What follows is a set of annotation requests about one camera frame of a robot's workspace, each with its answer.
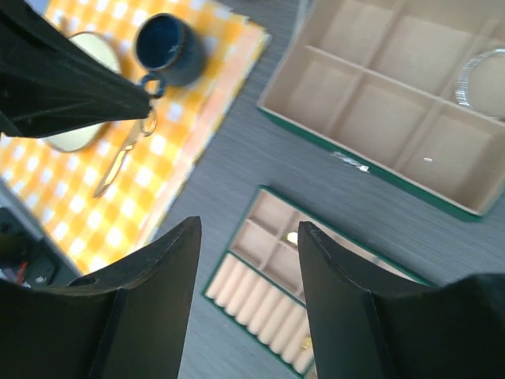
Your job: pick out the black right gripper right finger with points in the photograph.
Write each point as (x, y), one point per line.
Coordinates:
(366, 322)

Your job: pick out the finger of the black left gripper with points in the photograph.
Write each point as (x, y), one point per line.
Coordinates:
(50, 86)

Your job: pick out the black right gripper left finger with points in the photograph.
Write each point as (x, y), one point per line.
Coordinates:
(127, 320)

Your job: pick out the green jewelry tray insert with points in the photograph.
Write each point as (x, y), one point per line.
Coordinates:
(258, 285)

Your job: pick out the green jewelry box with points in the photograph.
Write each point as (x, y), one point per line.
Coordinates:
(409, 91)

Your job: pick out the beige bird pattern plate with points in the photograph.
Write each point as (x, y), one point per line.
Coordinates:
(98, 48)

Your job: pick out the dark blue mug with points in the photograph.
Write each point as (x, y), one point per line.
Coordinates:
(171, 51)

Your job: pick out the orange white checkered cloth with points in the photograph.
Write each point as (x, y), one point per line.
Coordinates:
(58, 188)

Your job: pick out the black handled knife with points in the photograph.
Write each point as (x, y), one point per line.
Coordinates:
(117, 161)

